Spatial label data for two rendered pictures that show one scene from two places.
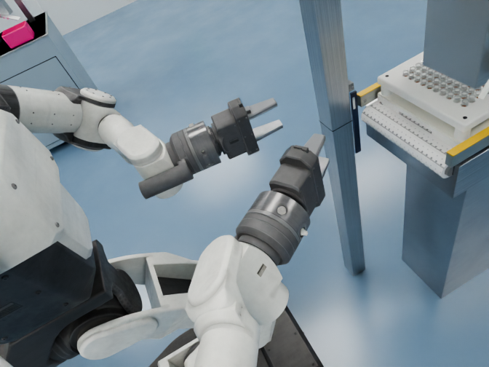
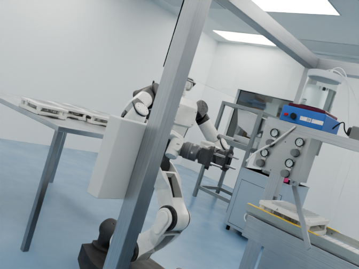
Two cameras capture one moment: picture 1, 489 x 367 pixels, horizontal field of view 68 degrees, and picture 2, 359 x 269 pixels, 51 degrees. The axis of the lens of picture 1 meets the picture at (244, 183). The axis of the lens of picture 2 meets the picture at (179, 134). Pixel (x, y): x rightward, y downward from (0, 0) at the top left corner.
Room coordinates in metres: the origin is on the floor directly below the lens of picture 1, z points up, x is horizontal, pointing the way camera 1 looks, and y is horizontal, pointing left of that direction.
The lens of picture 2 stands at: (-1.01, -1.42, 1.16)
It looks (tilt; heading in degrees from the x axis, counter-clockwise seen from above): 3 degrees down; 49
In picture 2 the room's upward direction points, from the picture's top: 17 degrees clockwise
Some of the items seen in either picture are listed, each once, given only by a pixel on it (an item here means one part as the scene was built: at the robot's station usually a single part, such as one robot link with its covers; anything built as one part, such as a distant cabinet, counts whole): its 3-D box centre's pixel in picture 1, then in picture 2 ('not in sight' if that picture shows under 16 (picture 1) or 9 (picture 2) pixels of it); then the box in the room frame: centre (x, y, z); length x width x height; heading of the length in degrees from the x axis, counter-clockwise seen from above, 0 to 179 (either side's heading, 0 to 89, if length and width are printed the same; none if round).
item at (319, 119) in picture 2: not in sight; (310, 119); (0.53, -0.47, 1.30); 0.21 x 0.20 x 0.09; 9
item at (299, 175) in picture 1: (290, 202); (200, 154); (0.36, -0.05, 0.98); 0.12 x 0.10 x 0.13; 131
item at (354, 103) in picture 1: (356, 124); not in sight; (0.69, -0.33, 0.76); 0.02 x 0.01 x 0.20; 99
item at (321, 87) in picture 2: not in sight; (320, 89); (0.54, -0.47, 1.44); 0.15 x 0.15 x 0.19
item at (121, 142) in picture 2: not in sight; (123, 158); (-0.31, -0.38, 0.95); 0.17 x 0.06 x 0.26; 9
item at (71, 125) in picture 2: not in sight; (67, 116); (0.39, 1.66, 0.83); 1.50 x 1.10 x 0.04; 100
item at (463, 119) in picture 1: (461, 75); (294, 212); (0.58, -0.52, 0.88); 0.25 x 0.24 x 0.02; 9
